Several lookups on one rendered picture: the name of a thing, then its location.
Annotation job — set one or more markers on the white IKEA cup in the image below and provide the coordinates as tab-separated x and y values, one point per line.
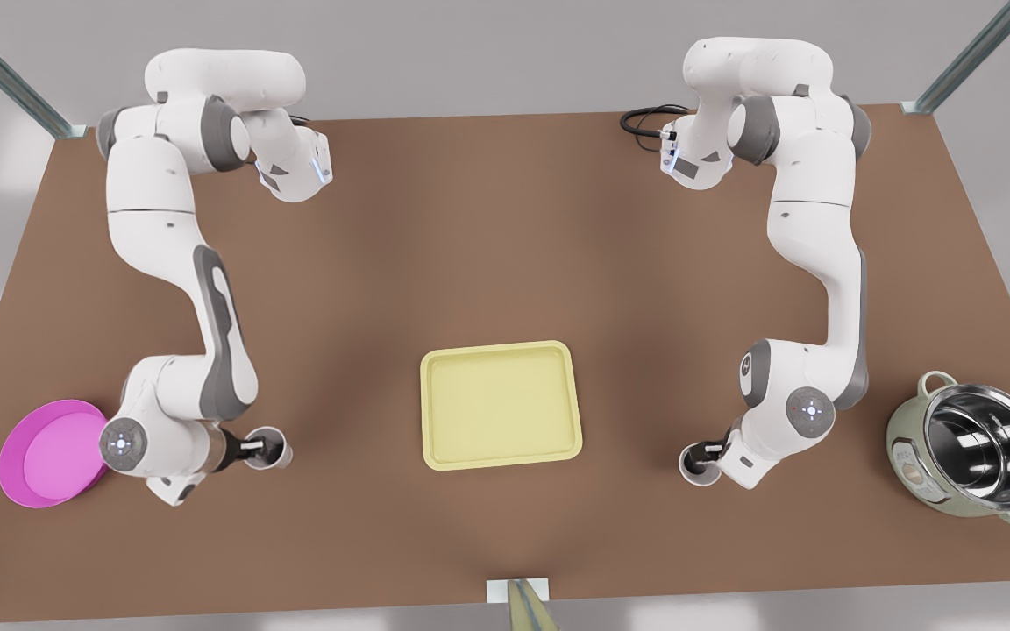
277	456
696	473

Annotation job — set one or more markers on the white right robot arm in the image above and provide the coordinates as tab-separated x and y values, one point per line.
150	202

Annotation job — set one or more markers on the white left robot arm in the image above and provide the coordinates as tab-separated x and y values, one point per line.
807	193

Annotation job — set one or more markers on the pale yellow rectangular tray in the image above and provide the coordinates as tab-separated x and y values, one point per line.
501	407

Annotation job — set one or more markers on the pink round plate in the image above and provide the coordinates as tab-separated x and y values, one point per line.
49	456

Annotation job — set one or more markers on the pale green steel-lined pot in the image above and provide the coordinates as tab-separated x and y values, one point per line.
978	447

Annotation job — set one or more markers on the silver frame post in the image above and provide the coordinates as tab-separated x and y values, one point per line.
970	57
524	605
5	74

